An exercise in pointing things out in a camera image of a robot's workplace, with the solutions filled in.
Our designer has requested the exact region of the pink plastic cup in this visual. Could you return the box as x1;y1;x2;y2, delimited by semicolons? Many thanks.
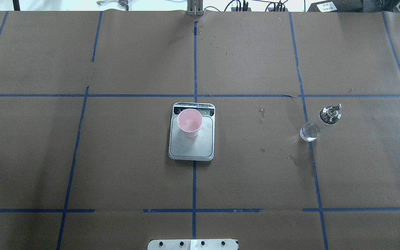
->
177;109;203;138

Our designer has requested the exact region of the glass sauce bottle metal cap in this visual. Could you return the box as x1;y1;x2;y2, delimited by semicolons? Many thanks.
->
299;103;342;142

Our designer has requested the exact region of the silver digital kitchen scale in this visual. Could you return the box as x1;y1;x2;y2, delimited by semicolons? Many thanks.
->
168;102;216;161

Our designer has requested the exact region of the black orange terminal connector far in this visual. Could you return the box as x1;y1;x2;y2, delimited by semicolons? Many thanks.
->
226;0;251;12

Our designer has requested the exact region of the black orange terminal connector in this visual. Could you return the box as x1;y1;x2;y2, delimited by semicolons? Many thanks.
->
226;0;251;12
265;0;288;12

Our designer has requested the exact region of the black orange terminal connector near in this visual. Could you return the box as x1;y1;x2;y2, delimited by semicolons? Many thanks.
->
265;0;288;12

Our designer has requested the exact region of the black box white label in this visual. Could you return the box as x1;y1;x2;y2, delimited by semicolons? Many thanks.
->
307;0;364;13

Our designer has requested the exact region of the aluminium frame post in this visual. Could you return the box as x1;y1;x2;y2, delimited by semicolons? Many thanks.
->
186;0;204;16

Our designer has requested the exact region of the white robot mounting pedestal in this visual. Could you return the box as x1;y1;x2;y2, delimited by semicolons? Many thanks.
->
147;239;239;250

